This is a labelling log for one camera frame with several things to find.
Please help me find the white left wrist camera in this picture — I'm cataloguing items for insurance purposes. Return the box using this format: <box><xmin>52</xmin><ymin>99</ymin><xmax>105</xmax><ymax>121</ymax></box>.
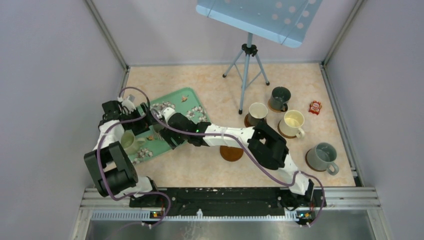
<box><xmin>117</xmin><ymin>94</ymin><xmax>137</xmax><ymax>115</ymax></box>

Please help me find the green floral serving tray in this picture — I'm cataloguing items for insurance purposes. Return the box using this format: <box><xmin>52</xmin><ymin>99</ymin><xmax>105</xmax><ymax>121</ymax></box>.
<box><xmin>128</xmin><ymin>87</ymin><xmax>210</xmax><ymax>165</ymax></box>

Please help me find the pale green cup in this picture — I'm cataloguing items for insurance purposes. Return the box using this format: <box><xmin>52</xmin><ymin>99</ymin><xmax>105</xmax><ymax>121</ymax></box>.
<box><xmin>120</xmin><ymin>130</ymin><xmax>147</xmax><ymax>155</ymax></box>

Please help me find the dark grey cup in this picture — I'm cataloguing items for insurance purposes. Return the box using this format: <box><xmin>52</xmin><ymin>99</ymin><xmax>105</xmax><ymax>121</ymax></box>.
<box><xmin>269</xmin><ymin>86</ymin><xmax>292</xmax><ymax>111</ymax></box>

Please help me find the blue music stand with tripod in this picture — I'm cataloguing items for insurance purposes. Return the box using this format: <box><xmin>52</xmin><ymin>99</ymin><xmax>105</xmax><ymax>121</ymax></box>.
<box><xmin>195</xmin><ymin>0</ymin><xmax>322</xmax><ymax>114</ymax></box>

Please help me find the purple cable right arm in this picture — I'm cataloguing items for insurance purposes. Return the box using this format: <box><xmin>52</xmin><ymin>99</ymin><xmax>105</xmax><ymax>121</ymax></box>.
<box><xmin>149</xmin><ymin>109</ymin><xmax>327</xmax><ymax>228</ymax></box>

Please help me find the white and black cup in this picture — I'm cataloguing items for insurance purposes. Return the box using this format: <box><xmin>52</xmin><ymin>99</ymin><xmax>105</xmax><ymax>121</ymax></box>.
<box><xmin>248</xmin><ymin>102</ymin><xmax>268</xmax><ymax>126</ymax></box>

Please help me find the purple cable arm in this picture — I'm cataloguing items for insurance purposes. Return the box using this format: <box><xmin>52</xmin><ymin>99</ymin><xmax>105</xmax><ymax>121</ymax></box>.
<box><xmin>96</xmin><ymin>86</ymin><xmax>172</xmax><ymax>229</ymax></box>
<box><xmin>149</xmin><ymin>109</ymin><xmax>327</xmax><ymax>228</ymax></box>

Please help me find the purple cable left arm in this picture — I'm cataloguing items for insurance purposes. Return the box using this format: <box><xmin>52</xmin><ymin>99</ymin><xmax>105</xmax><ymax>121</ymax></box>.
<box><xmin>96</xmin><ymin>86</ymin><xmax>172</xmax><ymax>229</ymax></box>

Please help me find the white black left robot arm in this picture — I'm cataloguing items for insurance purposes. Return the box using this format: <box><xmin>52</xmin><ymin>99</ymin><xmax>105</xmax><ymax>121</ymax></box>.
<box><xmin>83</xmin><ymin>99</ymin><xmax>161</xmax><ymax>207</ymax></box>

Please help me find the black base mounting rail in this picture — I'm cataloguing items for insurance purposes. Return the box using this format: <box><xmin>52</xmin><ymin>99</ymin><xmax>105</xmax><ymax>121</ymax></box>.
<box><xmin>129</xmin><ymin>187</ymin><xmax>327</xmax><ymax>217</ymax></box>

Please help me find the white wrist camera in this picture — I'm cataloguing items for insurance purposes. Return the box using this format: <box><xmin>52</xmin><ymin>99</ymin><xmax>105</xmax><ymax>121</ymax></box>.
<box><xmin>159</xmin><ymin>107</ymin><xmax>177</xmax><ymax>124</ymax></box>
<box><xmin>117</xmin><ymin>94</ymin><xmax>137</xmax><ymax>115</ymax></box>

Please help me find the cream cup with yellow inside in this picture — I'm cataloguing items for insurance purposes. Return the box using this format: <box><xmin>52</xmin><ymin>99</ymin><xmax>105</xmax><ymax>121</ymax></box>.
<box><xmin>278</xmin><ymin>110</ymin><xmax>305</xmax><ymax>139</ymax></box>

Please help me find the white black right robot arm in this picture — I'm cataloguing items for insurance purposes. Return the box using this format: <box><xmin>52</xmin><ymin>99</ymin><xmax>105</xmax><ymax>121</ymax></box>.
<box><xmin>153</xmin><ymin>108</ymin><xmax>314</xmax><ymax>206</ymax></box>

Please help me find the dark brown wooden coaster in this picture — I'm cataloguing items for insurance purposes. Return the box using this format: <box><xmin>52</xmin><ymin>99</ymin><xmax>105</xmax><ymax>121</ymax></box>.
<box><xmin>219</xmin><ymin>146</ymin><xmax>244</xmax><ymax>162</ymax></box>

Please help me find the small red toy packet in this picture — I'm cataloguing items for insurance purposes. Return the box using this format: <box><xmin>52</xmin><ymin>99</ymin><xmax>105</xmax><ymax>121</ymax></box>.
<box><xmin>308</xmin><ymin>100</ymin><xmax>323</xmax><ymax>115</ymax></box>

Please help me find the light tan wooden coaster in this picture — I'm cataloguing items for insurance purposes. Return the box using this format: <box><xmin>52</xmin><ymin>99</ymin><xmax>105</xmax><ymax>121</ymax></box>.
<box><xmin>267</xmin><ymin>101</ymin><xmax>287</xmax><ymax>113</ymax></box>

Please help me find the metallic grey cup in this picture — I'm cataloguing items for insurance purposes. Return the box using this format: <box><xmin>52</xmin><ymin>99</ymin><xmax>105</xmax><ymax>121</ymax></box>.
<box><xmin>151</xmin><ymin>124</ymin><xmax>164</xmax><ymax>141</ymax></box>

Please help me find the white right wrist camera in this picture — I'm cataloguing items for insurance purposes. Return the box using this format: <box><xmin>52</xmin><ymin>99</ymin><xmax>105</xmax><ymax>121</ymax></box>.
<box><xmin>159</xmin><ymin>107</ymin><xmax>177</xmax><ymax>124</ymax></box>

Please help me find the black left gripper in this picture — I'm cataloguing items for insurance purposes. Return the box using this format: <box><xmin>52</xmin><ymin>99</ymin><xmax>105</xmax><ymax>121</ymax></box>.
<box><xmin>124</xmin><ymin>102</ymin><xmax>162</xmax><ymax>135</ymax></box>

